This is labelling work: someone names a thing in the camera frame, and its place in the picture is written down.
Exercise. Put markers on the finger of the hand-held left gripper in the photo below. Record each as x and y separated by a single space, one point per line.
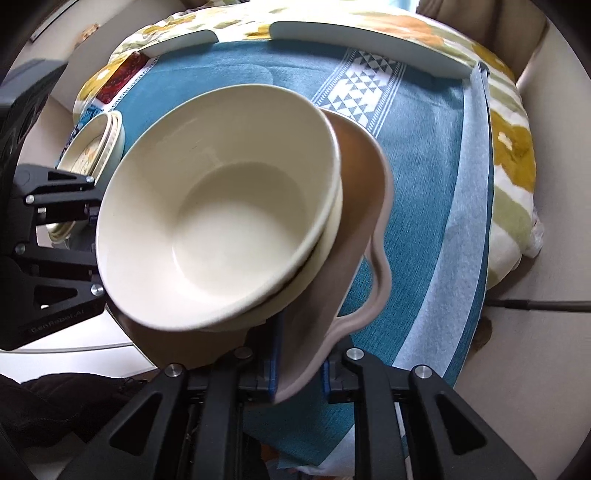
55 189
46 258

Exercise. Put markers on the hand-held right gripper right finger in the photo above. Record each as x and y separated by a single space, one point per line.
339 383

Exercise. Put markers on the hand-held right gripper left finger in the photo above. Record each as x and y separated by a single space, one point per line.
273 364

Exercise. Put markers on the oval duck print dish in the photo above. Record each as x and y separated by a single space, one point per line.
81 159

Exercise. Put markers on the small cream oval dish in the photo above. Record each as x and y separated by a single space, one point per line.
119 138

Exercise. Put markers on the cream bowl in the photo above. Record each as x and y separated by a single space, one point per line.
221 212

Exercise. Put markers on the large white plate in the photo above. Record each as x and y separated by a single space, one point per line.
184 44

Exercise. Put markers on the multicolour patterned cloth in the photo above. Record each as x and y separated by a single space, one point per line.
115 83

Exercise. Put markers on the large cream plate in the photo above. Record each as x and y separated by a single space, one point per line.
92 357

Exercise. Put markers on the black clothing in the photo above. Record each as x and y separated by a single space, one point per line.
46 406

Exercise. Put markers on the teal tablecloth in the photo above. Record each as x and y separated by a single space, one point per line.
429 161

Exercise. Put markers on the floral blanket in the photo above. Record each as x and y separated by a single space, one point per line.
512 152

